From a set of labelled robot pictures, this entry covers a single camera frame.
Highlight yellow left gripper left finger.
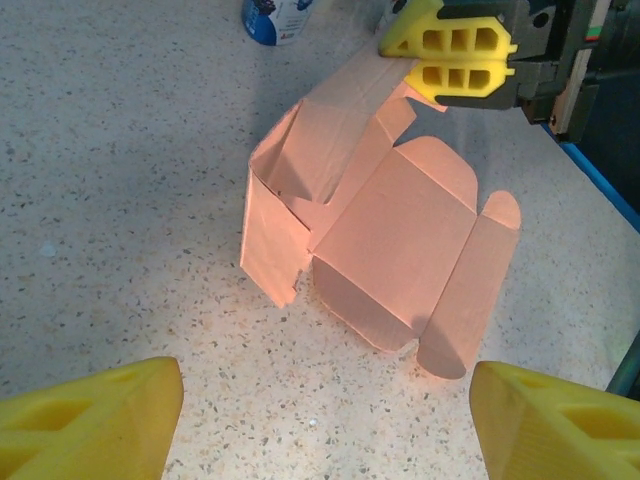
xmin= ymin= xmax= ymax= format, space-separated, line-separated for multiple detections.
xmin=0 ymin=356 xmax=184 ymax=480

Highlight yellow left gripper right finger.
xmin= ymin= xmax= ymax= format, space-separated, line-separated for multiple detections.
xmin=472 ymin=360 xmax=640 ymax=480

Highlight blue table edge strip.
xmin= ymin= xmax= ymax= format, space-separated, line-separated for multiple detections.
xmin=541 ymin=122 xmax=640 ymax=232

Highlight blue yogurt cup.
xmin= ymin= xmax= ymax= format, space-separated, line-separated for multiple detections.
xmin=241 ymin=0 xmax=314 ymax=47

